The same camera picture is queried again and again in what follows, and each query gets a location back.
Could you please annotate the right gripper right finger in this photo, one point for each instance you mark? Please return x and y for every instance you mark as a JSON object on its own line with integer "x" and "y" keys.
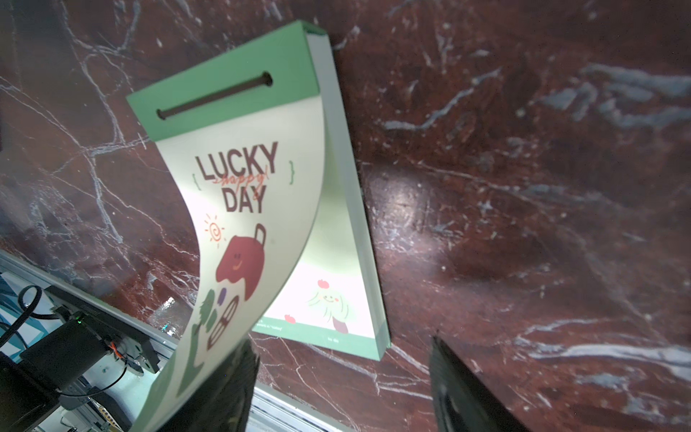
{"x": 461, "y": 401}

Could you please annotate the green red lucky memo pad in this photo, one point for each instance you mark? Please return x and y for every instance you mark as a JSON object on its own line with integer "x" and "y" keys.
{"x": 257, "y": 143}

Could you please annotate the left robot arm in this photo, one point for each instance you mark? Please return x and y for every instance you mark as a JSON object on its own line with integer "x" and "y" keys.
{"x": 44, "y": 377}

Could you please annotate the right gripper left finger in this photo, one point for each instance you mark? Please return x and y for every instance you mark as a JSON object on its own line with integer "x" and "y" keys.
{"x": 223, "y": 402}

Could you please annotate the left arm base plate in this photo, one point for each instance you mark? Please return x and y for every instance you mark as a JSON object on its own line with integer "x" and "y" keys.
{"x": 130, "y": 342}

